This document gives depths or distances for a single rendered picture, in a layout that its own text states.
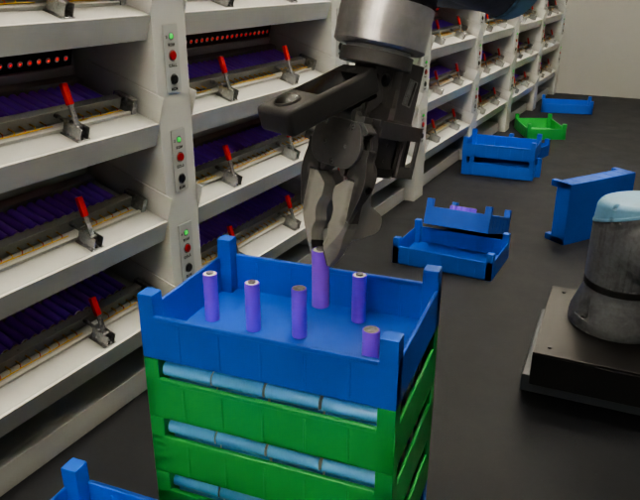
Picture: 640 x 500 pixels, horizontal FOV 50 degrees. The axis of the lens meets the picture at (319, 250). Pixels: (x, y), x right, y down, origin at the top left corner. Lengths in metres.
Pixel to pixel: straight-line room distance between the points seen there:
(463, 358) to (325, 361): 0.93
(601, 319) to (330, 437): 0.84
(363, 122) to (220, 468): 0.44
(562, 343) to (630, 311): 0.14
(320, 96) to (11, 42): 0.59
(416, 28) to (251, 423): 0.45
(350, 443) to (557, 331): 0.81
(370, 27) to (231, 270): 0.42
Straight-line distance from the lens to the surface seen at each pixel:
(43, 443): 1.35
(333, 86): 0.64
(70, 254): 1.25
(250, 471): 0.84
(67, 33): 1.18
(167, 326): 0.79
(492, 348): 1.67
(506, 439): 1.38
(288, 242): 1.81
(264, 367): 0.75
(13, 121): 1.19
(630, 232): 1.42
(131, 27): 1.28
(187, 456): 0.88
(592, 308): 1.49
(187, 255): 1.45
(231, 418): 0.81
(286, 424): 0.78
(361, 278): 0.84
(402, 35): 0.66
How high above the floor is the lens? 0.81
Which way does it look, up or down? 22 degrees down
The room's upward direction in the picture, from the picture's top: straight up
